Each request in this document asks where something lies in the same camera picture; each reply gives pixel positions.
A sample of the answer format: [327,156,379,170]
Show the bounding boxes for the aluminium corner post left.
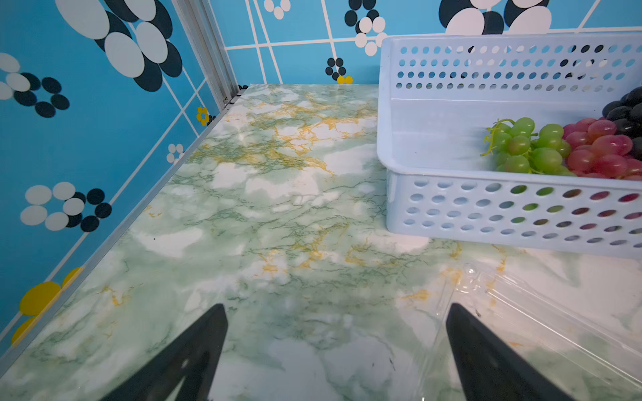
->
[172,0,240,111]

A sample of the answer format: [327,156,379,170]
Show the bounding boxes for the black grape bunch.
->
[602,86,642,160]

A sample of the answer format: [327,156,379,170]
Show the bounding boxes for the clear plastic clamshell container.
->
[412,267,641,400]

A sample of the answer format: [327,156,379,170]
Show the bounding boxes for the red grape bunch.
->
[563,118,641,181]

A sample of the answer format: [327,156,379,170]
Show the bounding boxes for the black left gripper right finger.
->
[446,303,573,401]

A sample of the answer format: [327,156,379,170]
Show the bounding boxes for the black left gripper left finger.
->
[103,304,228,400]

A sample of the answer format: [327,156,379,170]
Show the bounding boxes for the green grape bunch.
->
[482,117,574,176]

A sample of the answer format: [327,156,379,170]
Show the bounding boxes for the white perforated plastic basket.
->
[376,33,641,259]

